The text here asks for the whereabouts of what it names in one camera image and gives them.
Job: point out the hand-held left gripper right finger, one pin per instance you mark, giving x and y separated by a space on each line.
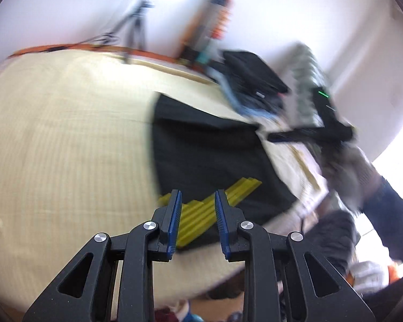
223 224

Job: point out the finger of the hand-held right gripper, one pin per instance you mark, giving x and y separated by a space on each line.
295 136

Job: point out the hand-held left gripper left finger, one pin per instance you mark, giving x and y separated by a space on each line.
174 221

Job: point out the black pants with yellow stripes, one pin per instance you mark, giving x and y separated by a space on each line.
205 147

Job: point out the person's right forearm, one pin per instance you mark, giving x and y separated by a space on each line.
394 221

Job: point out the person's right hand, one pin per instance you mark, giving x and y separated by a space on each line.
352 171

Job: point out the folded grey jeans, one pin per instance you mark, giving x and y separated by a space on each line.
265 99

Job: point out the green and white striped pillow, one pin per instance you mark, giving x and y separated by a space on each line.
304 73

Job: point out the folded silver tripod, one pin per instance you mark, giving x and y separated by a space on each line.
196 26

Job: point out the small black tripod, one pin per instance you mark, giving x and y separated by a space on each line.
137 23

